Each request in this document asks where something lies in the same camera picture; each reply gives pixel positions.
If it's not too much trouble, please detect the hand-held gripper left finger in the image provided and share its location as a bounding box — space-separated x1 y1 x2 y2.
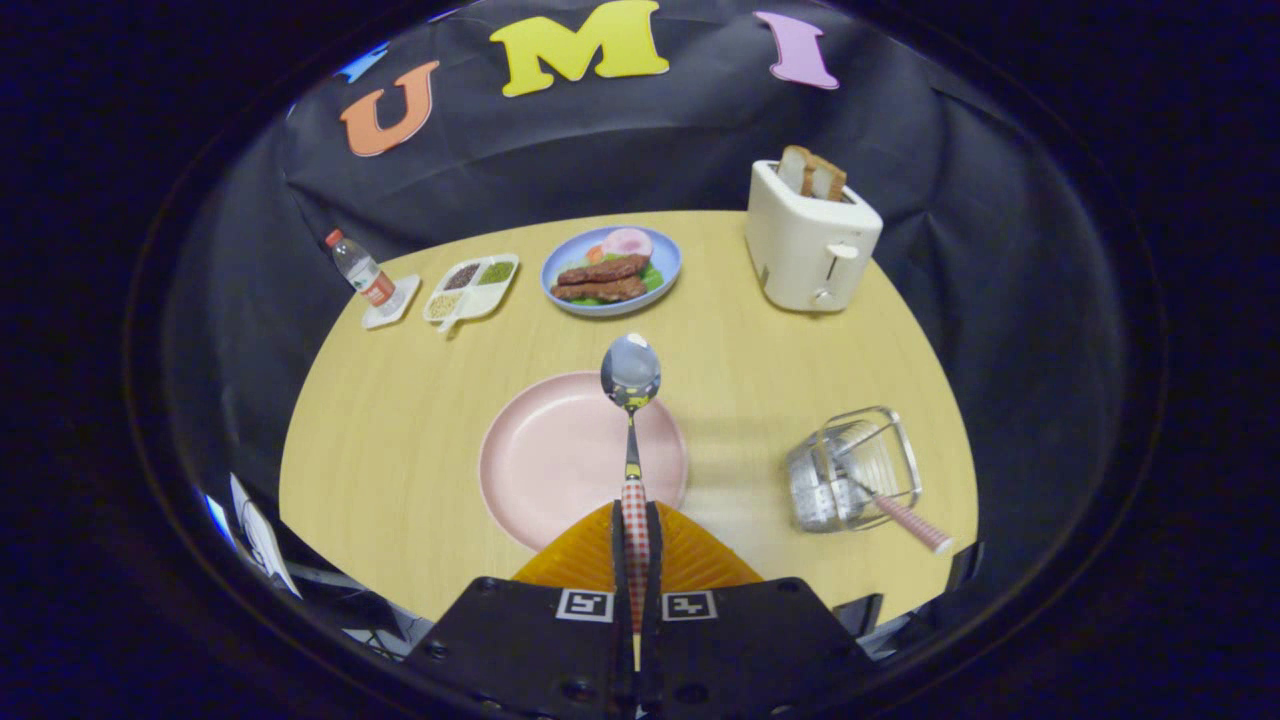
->
405 500 641 720

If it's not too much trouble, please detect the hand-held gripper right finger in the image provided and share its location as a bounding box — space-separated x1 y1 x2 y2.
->
640 500 881 720

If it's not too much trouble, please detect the clear plastic drain basket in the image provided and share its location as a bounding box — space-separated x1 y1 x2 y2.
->
785 405 923 534

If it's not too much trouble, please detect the fork with checkered handle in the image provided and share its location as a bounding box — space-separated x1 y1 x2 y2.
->
830 420 956 555

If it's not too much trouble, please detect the spoon with checkered handle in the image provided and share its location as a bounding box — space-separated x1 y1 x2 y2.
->
600 333 662 636

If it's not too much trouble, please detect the pink plate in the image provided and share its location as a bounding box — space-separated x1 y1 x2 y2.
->
478 371 690 553

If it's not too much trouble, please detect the white paper sheet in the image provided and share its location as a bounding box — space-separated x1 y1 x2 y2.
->
228 472 301 599

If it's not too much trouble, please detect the white divided condiment tray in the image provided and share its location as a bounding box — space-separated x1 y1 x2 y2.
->
423 254 521 334

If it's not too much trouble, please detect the white square coaster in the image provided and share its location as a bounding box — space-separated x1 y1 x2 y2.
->
361 274 422 331

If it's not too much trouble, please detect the brown sausage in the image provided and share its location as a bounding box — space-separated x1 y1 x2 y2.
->
556 254 651 287
552 276 648 304

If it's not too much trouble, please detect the blue plate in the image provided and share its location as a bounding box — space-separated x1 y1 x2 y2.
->
540 227 683 318

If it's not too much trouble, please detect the white toaster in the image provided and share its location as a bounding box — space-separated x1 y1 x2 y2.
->
745 160 885 314

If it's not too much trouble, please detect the clear plastic water bottle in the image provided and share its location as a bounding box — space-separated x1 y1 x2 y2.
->
325 229 399 309

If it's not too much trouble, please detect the black table bracket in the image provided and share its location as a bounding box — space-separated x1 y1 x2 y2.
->
835 593 886 638
945 540 986 591

